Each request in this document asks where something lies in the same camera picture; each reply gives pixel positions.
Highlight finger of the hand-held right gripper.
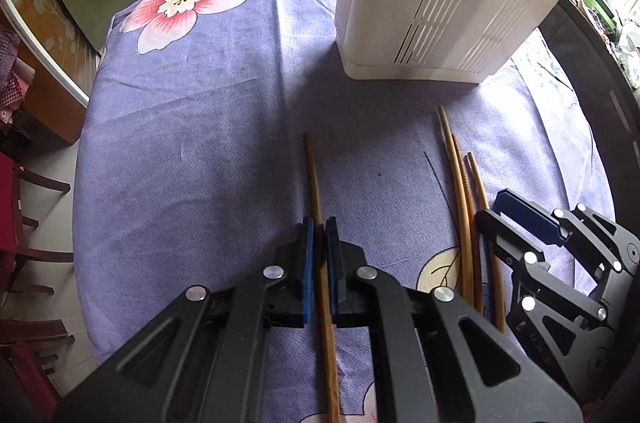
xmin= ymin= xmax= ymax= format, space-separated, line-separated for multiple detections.
xmin=475 ymin=209 xmax=608 ymax=399
xmin=492 ymin=189 xmax=626 ymax=276

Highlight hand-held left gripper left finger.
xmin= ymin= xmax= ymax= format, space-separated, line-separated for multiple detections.
xmin=52 ymin=217 xmax=317 ymax=423

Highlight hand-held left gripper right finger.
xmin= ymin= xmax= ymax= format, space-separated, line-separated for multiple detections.
xmin=325 ymin=217 xmax=584 ymax=423

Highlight dark base cabinets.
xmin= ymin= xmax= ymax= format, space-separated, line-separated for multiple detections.
xmin=540 ymin=0 xmax=640 ymax=226

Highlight purple floral tablecloth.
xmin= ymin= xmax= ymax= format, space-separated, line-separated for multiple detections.
xmin=72 ymin=0 xmax=617 ymax=423

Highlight green plastic basket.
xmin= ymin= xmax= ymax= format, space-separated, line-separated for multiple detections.
xmin=575 ymin=0 xmax=619 ymax=17

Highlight red chair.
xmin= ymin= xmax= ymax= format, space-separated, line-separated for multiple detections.
xmin=0 ymin=152 xmax=76 ymax=384

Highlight checkered apron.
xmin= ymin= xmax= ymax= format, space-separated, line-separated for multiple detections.
xmin=0 ymin=26 xmax=37 ymax=127

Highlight sliding glass door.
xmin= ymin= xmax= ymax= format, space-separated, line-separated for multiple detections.
xmin=0 ymin=0 xmax=102 ymax=105

